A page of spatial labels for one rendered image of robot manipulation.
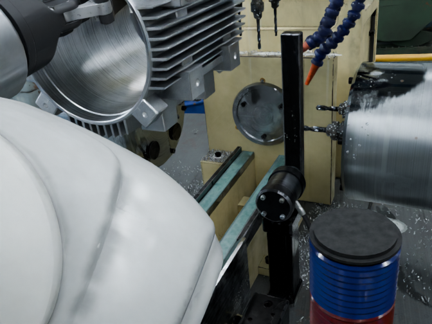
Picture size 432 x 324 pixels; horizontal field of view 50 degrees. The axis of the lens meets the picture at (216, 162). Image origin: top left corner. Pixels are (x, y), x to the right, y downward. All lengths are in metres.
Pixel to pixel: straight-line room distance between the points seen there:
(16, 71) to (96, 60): 0.24
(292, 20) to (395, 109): 0.41
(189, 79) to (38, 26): 0.15
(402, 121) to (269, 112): 0.36
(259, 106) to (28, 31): 0.72
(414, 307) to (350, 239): 0.57
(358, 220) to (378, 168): 0.44
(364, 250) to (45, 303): 0.20
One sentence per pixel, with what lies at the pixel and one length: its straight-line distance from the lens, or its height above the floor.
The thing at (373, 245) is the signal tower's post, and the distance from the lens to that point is 0.32.
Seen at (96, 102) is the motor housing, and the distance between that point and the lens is 0.53.
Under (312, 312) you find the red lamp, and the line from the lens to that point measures 0.37.
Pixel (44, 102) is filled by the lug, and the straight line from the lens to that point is 0.53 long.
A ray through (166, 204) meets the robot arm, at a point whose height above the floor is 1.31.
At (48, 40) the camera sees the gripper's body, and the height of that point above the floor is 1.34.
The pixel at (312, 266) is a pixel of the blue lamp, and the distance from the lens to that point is 0.33.
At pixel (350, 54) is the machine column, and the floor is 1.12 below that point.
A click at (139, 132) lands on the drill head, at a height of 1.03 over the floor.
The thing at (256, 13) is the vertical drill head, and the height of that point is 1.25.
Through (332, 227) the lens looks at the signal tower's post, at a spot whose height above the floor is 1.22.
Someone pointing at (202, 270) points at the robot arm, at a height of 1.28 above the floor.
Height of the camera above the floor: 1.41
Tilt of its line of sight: 28 degrees down
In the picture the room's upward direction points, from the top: 6 degrees counter-clockwise
